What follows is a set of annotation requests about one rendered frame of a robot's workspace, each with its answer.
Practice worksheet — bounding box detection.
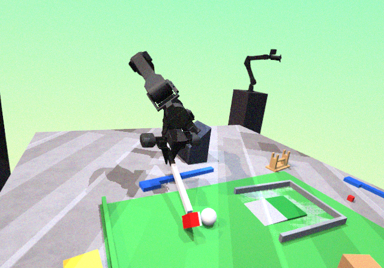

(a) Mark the small red block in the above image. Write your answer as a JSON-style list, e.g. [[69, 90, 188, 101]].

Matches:
[[347, 195, 355, 202]]

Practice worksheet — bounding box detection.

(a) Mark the yellow block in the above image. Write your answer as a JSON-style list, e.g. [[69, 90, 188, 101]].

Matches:
[[63, 250, 102, 268]]

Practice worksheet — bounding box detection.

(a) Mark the blue long bar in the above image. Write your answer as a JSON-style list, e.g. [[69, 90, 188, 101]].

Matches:
[[139, 167, 214, 192], [344, 176, 384, 198]]

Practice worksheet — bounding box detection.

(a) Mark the orange cube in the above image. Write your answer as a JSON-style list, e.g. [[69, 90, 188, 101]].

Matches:
[[337, 254, 382, 268]]

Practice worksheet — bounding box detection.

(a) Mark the white golf ball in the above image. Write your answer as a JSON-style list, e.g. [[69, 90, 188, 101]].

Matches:
[[200, 208, 217, 226]]

